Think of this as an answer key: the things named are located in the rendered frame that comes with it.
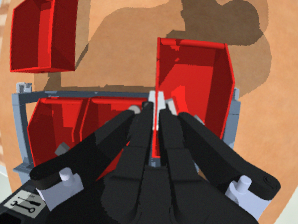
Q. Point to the white round disc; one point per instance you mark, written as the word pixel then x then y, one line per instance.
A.
pixel 135 108

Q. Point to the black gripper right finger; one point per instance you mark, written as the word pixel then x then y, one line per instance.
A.
pixel 250 187

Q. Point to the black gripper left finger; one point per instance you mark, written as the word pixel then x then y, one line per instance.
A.
pixel 58 179

